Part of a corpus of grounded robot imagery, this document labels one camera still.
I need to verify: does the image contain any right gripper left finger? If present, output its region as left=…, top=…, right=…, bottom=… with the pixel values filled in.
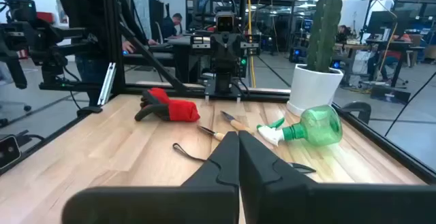
left=62, top=131, right=240, bottom=224

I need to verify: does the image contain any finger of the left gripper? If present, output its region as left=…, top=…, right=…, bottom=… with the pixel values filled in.
left=211, top=34, right=228, bottom=70
left=226, top=34, right=243, bottom=70

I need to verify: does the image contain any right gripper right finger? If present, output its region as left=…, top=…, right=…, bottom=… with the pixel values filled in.
left=238, top=130, right=436, bottom=224

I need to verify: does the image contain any red black gardening glove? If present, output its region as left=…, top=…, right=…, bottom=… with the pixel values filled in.
left=134, top=87, right=201, bottom=123

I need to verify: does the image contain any wide wooden-handled trowel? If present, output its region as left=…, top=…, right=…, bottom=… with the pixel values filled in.
left=220, top=110, right=255, bottom=135

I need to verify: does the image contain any green plastic spray bottle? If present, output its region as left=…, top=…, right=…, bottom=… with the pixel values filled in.
left=256, top=104, right=343, bottom=147

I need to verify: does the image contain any black desk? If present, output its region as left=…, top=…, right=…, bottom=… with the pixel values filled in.
left=123, top=35, right=205, bottom=84

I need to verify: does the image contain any person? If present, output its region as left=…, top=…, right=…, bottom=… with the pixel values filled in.
left=336, top=25, right=352, bottom=44
left=55, top=0, right=159, bottom=106
left=161, top=12, right=184, bottom=40

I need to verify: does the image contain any tall green cactus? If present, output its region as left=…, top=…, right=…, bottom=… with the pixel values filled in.
left=306, top=0, right=343, bottom=74

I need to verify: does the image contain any yellow hanging cable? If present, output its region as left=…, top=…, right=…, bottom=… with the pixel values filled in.
left=245, top=0, right=257, bottom=89

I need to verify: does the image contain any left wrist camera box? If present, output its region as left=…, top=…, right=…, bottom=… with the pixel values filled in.
left=215, top=12, right=236, bottom=33

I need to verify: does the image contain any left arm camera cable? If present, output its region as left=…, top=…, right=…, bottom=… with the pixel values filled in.
left=200, top=0, right=239, bottom=17

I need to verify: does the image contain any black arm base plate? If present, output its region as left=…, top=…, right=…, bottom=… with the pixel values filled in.
left=204, top=79, right=247, bottom=99

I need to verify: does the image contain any black diagonal frame brace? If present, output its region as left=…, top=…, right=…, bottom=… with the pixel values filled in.
left=119, top=22, right=187, bottom=93

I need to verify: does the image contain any black aluminium frame post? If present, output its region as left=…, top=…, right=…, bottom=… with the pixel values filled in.
left=102, top=0, right=127, bottom=95

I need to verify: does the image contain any silver aluminium bracket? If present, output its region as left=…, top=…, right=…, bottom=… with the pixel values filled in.
left=97, top=63, right=117, bottom=106

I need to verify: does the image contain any black cable loop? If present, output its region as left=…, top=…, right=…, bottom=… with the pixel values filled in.
left=340, top=101, right=372, bottom=125

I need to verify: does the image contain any small black camera box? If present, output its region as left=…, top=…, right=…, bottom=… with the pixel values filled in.
left=0, top=135, right=22, bottom=170

